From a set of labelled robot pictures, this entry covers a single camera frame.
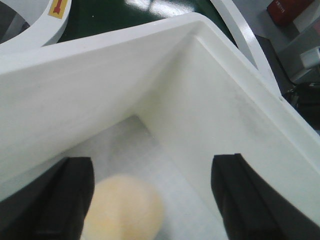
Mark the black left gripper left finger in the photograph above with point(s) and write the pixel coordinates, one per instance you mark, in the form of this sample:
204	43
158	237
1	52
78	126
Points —
51	207

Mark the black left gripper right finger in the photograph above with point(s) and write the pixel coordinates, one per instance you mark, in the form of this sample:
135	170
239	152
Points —
250	208

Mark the yellow round plush toy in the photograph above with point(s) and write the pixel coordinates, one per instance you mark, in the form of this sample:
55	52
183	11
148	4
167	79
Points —
124	208

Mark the white plastic tote crate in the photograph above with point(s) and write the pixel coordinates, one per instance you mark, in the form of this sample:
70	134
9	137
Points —
156	102

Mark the red box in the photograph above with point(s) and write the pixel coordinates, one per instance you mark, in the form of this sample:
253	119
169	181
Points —
283	12

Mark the white outer conveyor rim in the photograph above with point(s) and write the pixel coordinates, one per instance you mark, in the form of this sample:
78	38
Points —
247	42

